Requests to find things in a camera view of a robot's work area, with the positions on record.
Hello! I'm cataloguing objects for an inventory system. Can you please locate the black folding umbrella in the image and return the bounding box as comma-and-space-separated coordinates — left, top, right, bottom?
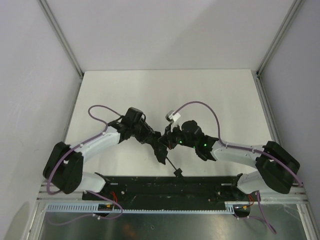
146, 131, 183, 178

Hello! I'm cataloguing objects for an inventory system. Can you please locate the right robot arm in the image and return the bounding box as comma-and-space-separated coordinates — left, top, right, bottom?
161, 120, 300, 195

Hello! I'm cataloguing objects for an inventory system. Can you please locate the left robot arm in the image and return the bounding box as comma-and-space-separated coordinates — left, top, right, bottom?
42, 107, 168, 194

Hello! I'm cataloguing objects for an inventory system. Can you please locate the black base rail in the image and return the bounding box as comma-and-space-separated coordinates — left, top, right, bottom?
98, 176, 256, 203

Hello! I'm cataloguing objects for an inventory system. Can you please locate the grey cable duct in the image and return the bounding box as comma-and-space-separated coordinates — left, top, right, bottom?
44, 201, 251, 215

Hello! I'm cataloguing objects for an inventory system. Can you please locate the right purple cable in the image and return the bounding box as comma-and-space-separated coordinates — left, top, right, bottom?
174, 100, 305, 235

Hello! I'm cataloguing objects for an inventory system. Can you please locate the left aluminium frame post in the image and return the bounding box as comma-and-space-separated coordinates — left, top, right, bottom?
37, 0, 84, 79

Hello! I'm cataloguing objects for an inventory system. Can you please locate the aluminium frame post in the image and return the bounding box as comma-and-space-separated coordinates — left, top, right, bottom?
251, 0, 305, 144
37, 0, 84, 79

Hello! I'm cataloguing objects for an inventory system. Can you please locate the right aluminium frame post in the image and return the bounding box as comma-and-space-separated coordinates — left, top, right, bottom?
251, 0, 305, 144

